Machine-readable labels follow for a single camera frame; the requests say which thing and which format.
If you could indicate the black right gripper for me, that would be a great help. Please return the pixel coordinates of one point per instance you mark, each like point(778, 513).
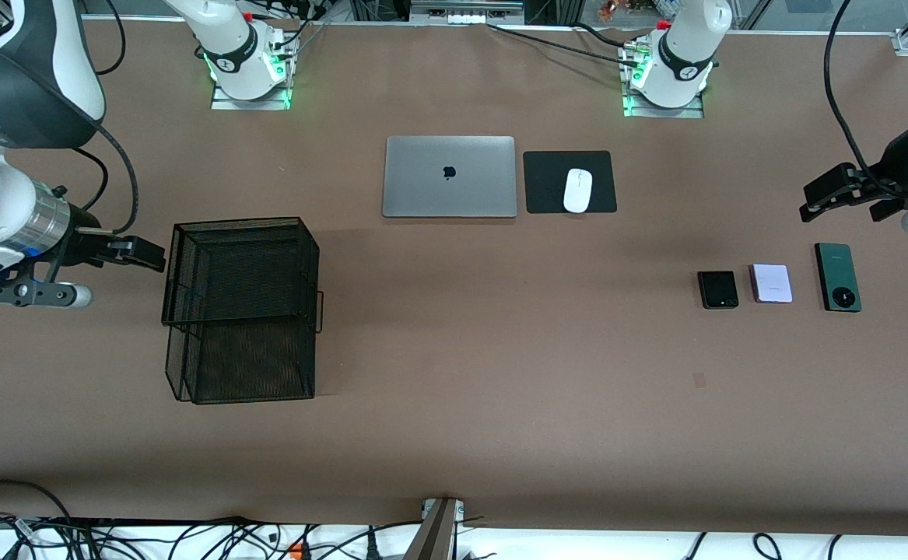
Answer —
point(85, 246)

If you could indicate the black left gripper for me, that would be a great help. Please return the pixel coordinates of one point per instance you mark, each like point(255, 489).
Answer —
point(894, 173)

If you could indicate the dark green smartphone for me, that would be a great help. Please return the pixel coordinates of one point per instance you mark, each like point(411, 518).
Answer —
point(835, 268)

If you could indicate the lilac white flip phone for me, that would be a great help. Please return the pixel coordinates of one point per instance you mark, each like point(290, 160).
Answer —
point(773, 284)

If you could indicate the black flip phone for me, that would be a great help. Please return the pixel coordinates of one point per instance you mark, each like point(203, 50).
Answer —
point(718, 289)

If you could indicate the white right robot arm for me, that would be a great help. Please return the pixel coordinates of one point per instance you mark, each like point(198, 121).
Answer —
point(2, 194)

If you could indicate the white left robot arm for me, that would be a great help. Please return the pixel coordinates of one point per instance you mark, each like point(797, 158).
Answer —
point(683, 70)

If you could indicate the black mesh two-tier tray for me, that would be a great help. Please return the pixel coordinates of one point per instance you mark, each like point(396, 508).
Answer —
point(243, 358)

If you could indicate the white computer mouse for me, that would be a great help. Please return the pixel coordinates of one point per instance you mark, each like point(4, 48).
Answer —
point(578, 190)

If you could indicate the black mouse pad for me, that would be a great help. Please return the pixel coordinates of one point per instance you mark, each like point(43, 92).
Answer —
point(547, 187)

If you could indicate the silver closed laptop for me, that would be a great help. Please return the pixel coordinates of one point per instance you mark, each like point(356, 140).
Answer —
point(422, 187)

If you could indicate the white power strip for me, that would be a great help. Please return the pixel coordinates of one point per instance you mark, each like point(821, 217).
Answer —
point(465, 15)

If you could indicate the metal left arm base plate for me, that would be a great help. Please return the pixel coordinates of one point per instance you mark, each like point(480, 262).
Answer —
point(691, 113)

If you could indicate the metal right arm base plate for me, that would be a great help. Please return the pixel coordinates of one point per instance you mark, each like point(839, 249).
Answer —
point(251, 106)

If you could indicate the grey metal camera post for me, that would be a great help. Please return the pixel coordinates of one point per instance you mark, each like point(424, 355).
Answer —
point(434, 537)

